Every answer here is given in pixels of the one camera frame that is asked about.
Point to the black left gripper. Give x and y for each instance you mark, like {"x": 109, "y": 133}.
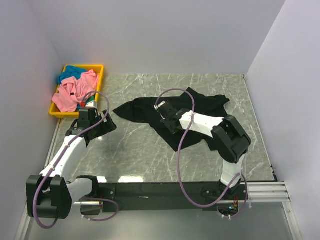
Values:
{"x": 107, "y": 127}

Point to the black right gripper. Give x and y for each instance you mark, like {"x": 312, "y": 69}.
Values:
{"x": 173, "y": 131}

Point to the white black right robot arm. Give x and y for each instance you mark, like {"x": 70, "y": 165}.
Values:
{"x": 228, "y": 136}

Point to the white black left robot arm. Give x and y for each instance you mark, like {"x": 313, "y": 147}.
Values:
{"x": 48, "y": 194}

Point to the pink t shirt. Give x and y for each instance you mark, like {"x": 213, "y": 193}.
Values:
{"x": 72, "y": 91}

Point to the yellow plastic tray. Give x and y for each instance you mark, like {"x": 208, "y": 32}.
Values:
{"x": 99, "y": 70}

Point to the teal blue t shirt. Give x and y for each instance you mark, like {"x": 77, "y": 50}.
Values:
{"x": 70, "y": 71}

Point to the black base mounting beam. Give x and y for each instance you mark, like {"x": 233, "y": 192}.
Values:
{"x": 145, "y": 196}

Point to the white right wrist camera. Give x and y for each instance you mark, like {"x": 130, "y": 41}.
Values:
{"x": 159, "y": 105}

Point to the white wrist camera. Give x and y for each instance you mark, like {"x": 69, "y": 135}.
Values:
{"x": 88, "y": 105}
{"x": 159, "y": 105}

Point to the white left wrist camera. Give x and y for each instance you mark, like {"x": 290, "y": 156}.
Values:
{"x": 88, "y": 105}

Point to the aluminium extrusion rail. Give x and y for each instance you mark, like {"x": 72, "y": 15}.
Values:
{"x": 268, "y": 192}

